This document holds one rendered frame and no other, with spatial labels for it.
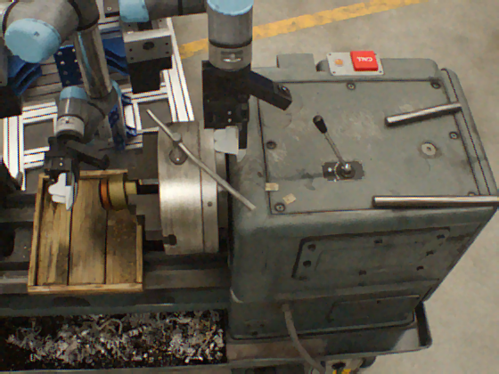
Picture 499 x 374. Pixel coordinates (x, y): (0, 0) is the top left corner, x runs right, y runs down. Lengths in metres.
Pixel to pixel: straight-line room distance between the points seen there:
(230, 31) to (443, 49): 2.61
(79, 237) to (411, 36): 2.41
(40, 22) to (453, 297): 1.99
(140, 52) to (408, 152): 0.83
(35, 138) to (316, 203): 1.73
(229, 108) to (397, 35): 2.51
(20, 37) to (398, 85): 0.88
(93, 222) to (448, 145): 0.94
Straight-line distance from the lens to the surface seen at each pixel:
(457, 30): 3.69
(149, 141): 1.42
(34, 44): 1.40
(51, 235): 1.68
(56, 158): 1.53
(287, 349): 1.88
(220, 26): 1.01
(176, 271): 1.61
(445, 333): 2.61
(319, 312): 1.74
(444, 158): 1.39
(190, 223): 1.34
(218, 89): 1.08
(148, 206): 1.42
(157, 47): 1.78
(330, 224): 1.25
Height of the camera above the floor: 2.33
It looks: 57 degrees down
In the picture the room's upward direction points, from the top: 4 degrees clockwise
